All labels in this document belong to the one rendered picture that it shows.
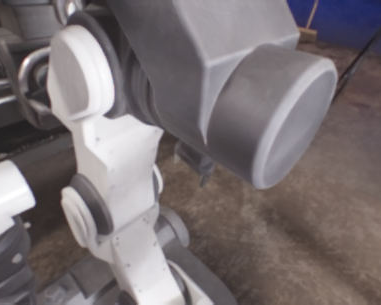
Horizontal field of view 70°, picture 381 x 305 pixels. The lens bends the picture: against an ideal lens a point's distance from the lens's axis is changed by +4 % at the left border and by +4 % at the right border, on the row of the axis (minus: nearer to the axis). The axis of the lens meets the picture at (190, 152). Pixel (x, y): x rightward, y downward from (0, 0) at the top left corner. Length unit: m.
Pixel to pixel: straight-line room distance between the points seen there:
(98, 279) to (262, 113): 0.87
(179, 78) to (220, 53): 0.03
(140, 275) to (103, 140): 0.41
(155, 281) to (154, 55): 0.61
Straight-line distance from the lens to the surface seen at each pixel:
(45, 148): 1.08
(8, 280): 0.50
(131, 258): 0.68
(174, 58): 0.20
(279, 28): 0.26
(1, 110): 1.18
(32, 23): 0.94
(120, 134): 0.40
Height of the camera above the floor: 1.05
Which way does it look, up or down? 38 degrees down
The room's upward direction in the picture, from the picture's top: 5 degrees clockwise
